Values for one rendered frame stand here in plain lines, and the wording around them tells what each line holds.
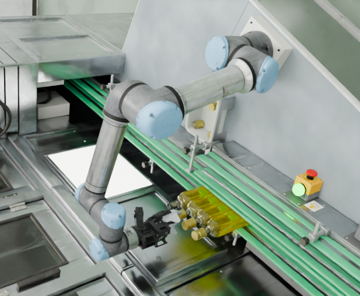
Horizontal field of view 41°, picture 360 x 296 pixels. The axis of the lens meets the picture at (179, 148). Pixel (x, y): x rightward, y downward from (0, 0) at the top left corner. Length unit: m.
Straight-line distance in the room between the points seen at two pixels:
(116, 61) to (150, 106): 1.30
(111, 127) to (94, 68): 1.10
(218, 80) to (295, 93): 0.42
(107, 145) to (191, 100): 0.30
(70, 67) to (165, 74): 0.48
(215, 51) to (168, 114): 0.41
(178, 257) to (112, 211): 0.40
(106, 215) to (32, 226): 0.52
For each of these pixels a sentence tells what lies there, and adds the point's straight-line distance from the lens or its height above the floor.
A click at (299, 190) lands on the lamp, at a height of 0.85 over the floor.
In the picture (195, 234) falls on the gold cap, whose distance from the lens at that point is 1.70.
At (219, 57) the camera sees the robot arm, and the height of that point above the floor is 1.03.
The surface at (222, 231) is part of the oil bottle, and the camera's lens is 1.76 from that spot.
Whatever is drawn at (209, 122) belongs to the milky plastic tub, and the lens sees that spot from 2.10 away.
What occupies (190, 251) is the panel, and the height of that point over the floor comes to 1.12.
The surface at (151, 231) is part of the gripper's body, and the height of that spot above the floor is 1.29.
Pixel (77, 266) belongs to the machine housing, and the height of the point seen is 1.49.
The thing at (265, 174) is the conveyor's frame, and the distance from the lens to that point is 1.84.
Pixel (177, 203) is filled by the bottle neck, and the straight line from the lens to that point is 1.82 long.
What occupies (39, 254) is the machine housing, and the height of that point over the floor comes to 1.58.
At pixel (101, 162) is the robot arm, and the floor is 1.45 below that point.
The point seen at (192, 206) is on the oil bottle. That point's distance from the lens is 1.80.
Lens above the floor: 2.15
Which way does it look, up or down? 37 degrees down
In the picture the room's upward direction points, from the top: 104 degrees counter-clockwise
